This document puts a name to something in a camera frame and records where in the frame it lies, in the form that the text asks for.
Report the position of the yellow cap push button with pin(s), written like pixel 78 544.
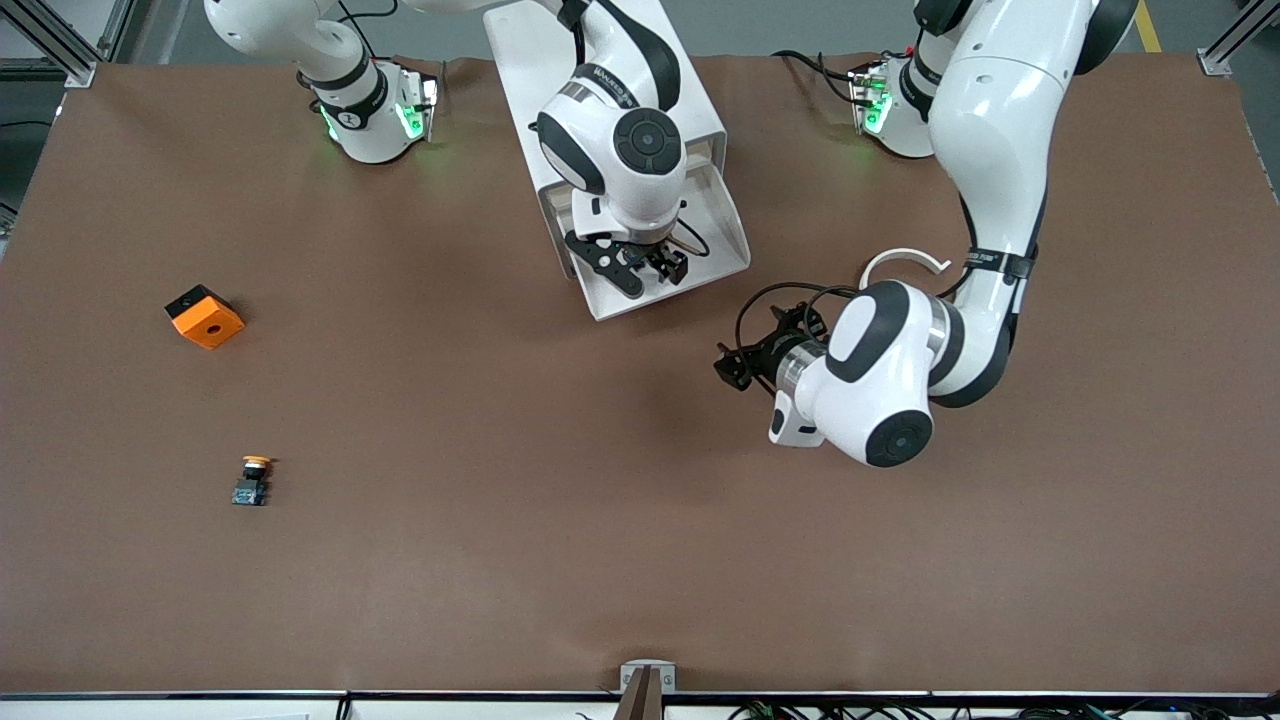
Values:
pixel 252 485

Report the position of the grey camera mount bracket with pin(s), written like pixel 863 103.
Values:
pixel 647 685

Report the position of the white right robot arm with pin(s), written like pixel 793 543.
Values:
pixel 640 140

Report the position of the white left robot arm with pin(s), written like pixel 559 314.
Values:
pixel 1000 150

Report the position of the brown table cover sheet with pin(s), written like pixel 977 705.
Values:
pixel 640 500

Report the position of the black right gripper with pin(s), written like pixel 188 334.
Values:
pixel 662 257

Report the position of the white drawer cabinet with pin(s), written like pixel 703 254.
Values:
pixel 515 80

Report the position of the aluminium frame profile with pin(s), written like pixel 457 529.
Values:
pixel 72 62
pixel 1218 62

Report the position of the orange box with hole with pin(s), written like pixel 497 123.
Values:
pixel 210 325

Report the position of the white curved plastic part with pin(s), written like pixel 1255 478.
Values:
pixel 905 253

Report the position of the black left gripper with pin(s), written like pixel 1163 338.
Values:
pixel 764 357

